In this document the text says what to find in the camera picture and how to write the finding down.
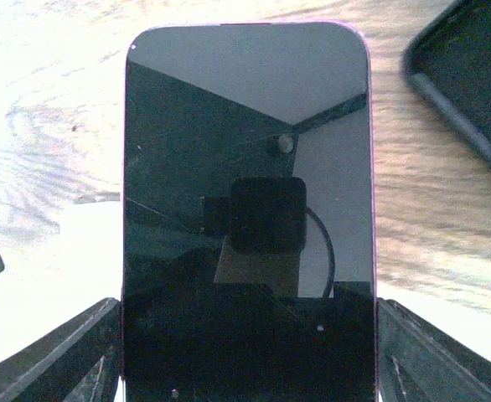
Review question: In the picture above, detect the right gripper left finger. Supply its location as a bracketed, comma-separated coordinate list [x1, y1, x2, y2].
[0, 297, 121, 401]

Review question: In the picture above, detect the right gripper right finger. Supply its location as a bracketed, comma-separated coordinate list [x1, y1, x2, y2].
[376, 298, 491, 402]

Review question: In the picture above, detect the black phone pink edge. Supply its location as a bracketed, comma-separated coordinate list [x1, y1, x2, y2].
[122, 21, 377, 401]

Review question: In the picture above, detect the black phone case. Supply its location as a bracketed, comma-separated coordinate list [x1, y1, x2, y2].
[402, 1, 491, 166]

